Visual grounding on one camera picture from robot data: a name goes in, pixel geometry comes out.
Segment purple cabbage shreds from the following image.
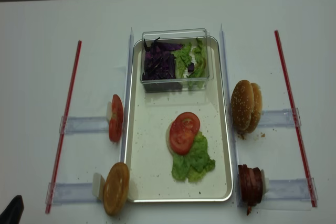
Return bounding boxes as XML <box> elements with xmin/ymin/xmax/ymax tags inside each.
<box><xmin>142</xmin><ymin>38</ymin><xmax>183</xmax><ymax>81</ymax></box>

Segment upright tomato slices stack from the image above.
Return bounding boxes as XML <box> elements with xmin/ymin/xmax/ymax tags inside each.
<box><xmin>109</xmin><ymin>94</ymin><xmax>124</xmax><ymax>143</ymax></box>

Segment green lettuce in box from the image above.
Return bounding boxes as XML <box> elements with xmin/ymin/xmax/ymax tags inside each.
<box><xmin>173</xmin><ymin>38</ymin><xmax>207</xmax><ymax>79</ymax></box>

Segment clear holder rail tomato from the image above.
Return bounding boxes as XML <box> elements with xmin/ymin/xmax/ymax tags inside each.
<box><xmin>59</xmin><ymin>116</ymin><xmax>109</xmax><ymax>134</ymax></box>

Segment white stopper block tomato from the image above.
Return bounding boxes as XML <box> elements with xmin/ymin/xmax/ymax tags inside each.
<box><xmin>106</xmin><ymin>102</ymin><xmax>113</xmax><ymax>123</ymax></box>

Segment clear holder rail sesame buns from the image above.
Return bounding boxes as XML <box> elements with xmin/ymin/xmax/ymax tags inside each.
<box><xmin>258</xmin><ymin>108</ymin><xmax>301</xmax><ymax>127</ymax></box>

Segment lower tomato slice on tray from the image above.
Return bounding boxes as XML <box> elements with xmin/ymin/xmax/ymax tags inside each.
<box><xmin>169</xmin><ymin>122</ymin><xmax>200</xmax><ymax>155</ymax></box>

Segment sesame burger bun rear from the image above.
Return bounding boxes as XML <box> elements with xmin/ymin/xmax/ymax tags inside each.
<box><xmin>246</xmin><ymin>83</ymin><xmax>263</xmax><ymax>133</ymax></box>

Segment white stopper block bun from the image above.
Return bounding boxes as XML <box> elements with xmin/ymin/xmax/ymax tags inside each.
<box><xmin>92</xmin><ymin>173</ymin><xmax>106</xmax><ymax>201</ymax></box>

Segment upper tomato slice on tray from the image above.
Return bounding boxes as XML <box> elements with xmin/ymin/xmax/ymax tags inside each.
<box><xmin>174</xmin><ymin>112</ymin><xmax>200</xmax><ymax>136</ymax></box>

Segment white stopper block meat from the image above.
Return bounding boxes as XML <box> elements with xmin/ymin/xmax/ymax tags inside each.
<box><xmin>260</xmin><ymin>169</ymin><xmax>269</xmax><ymax>196</ymax></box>

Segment red strip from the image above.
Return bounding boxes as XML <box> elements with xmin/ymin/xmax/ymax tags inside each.
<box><xmin>274</xmin><ymin>30</ymin><xmax>318</xmax><ymax>208</ymax></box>
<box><xmin>45</xmin><ymin>40</ymin><xmax>82</xmax><ymax>214</ymax></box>

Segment left clear tray rail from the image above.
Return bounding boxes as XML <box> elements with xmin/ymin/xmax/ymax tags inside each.
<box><xmin>120</xmin><ymin>28</ymin><xmax>134</xmax><ymax>163</ymax></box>

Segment clear holder rail toasted bun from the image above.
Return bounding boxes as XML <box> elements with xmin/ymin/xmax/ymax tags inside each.
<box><xmin>45</xmin><ymin>183</ymin><xmax>99</xmax><ymax>205</ymax></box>

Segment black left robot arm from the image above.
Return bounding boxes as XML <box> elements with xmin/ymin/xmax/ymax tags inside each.
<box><xmin>0</xmin><ymin>195</ymin><xmax>24</xmax><ymax>224</ymax></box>

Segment clear plastic salad box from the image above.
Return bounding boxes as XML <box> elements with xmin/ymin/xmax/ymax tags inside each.
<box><xmin>140</xmin><ymin>28</ymin><xmax>213</xmax><ymax>92</ymax></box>

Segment tomato slice on tray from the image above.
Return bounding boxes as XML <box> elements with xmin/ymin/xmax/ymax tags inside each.
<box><xmin>169</xmin><ymin>122</ymin><xmax>200</xmax><ymax>155</ymax></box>
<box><xmin>174</xmin><ymin>112</ymin><xmax>200</xmax><ymax>136</ymax></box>

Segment sesame burger bun front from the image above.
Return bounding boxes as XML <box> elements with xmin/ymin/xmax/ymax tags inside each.
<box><xmin>230</xmin><ymin>80</ymin><xmax>254</xmax><ymax>131</ymax></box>

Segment lettuce leaf on tray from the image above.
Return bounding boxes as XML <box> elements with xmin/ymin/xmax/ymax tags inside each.
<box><xmin>171</xmin><ymin>131</ymin><xmax>216</xmax><ymax>183</ymax></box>

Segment white rectangular metal tray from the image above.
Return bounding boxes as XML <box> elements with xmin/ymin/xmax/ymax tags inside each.
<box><xmin>121</xmin><ymin>38</ymin><xmax>233</xmax><ymax>202</ymax></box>

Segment right red strip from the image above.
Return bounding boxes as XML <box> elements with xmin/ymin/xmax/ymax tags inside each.
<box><xmin>274</xmin><ymin>30</ymin><xmax>318</xmax><ymax>208</ymax></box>

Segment left red strip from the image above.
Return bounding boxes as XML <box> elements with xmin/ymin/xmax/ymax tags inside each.
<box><xmin>45</xmin><ymin>40</ymin><xmax>82</xmax><ymax>214</ymax></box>

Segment clear holder rail meat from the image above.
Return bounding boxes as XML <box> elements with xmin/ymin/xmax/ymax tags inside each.
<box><xmin>253</xmin><ymin>178</ymin><xmax>318</xmax><ymax>211</ymax></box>

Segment sesame burger bun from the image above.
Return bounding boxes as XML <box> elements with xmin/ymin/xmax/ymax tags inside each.
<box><xmin>246</xmin><ymin>83</ymin><xmax>263</xmax><ymax>133</ymax></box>
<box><xmin>230</xmin><ymin>80</ymin><xmax>254</xmax><ymax>131</ymax></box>

